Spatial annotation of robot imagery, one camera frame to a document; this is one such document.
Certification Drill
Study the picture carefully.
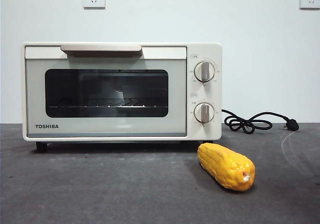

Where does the cream round oven knob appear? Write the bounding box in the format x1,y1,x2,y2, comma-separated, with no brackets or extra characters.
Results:
194,61,216,82
194,102,215,124

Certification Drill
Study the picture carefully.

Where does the black power cable with plug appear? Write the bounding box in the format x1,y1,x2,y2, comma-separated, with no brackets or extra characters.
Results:
221,109,300,134

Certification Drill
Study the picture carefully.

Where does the metal wire oven rack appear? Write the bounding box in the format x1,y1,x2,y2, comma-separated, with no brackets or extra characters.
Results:
47,98,167,109

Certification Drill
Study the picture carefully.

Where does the taupe oven door handle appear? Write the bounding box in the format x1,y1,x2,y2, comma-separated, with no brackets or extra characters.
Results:
60,44,143,58

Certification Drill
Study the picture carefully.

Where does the glass-windowed cream oven door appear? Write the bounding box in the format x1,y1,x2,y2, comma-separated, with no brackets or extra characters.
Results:
24,45,188,137

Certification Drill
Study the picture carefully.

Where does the cream Toshiba toaster oven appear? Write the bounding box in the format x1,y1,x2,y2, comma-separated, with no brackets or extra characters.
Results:
21,42,223,143

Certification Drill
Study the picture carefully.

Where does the black oven foot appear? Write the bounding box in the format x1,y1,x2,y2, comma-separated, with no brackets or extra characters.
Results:
35,141,48,153

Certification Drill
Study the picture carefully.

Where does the yellow corn cob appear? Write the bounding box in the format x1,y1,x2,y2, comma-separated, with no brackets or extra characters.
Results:
197,142,256,192

